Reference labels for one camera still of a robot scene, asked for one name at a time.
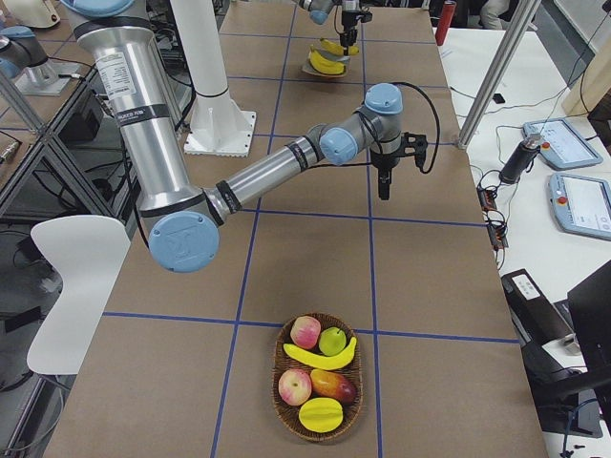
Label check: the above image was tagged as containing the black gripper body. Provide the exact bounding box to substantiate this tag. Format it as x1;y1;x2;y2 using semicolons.
341;10;372;34
370;133;428;184

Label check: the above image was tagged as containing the yellow plastic banana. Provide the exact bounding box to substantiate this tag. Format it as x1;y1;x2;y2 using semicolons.
283;337;357;371
308;49;346;76
308;46;349;75
319;38;360;56

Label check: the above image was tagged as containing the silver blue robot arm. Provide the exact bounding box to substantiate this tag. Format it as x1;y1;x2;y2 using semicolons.
295;0;372;33
66;1;437;273

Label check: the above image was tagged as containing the grey plate with orange rim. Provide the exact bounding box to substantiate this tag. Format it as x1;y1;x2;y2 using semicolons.
302;47;351;78

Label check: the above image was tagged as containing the brown wicker basket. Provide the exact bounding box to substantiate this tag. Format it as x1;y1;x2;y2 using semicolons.
272;312;363;443

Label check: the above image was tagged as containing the red cylinder bottle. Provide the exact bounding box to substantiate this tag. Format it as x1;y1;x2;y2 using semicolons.
435;0;456;47

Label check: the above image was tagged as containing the blue teach pendant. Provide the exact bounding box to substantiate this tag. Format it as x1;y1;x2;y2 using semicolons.
548;173;610;240
522;118;602;171

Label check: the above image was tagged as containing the green plastic pear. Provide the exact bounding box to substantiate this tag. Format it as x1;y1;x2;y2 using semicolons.
318;326;347;357

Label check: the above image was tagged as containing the pink red plastic apple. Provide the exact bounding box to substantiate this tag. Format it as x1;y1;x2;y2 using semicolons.
290;315;322;350

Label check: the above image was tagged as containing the red orange plastic mango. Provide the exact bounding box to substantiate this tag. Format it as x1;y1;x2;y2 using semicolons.
310;368;357;405

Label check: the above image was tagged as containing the black box with label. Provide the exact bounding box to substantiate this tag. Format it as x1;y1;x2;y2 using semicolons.
501;269;580;356

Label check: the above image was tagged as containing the black computer monitor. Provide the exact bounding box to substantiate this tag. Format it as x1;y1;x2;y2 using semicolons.
537;260;611;416

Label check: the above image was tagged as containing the yellow plastic starfruit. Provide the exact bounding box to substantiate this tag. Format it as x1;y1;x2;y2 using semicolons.
298;397;344;433

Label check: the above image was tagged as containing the white chair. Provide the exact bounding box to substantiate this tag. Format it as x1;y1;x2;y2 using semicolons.
27;215;131;376

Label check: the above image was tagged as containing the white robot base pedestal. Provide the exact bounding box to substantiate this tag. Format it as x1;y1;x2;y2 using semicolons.
171;0;257;157

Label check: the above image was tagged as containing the aluminium frame post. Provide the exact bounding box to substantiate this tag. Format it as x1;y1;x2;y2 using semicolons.
456;0;540;150

